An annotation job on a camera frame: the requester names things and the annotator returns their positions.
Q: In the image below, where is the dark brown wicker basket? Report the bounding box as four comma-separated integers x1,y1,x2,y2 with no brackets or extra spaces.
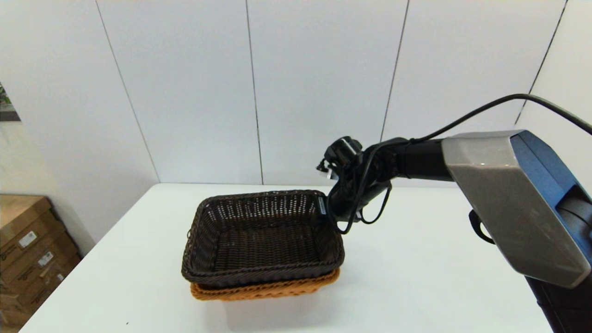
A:
181,190,345,290

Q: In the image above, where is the orange wicker basket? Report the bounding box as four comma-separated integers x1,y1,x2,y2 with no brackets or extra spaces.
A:
190,268,341,302

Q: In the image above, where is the brown cardboard box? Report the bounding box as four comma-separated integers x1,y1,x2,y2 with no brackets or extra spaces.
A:
0,231,78,290
0,294,35,333
0,195,65,264
0,257,85,315

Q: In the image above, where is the dark framed plant picture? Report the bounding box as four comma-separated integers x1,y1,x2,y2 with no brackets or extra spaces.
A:
0,82,22,123

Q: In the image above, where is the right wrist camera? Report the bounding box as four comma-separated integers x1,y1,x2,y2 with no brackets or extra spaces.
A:
316,159,339,180

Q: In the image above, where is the black strap loop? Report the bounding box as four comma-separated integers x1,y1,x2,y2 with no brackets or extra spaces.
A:
469,210,495,245

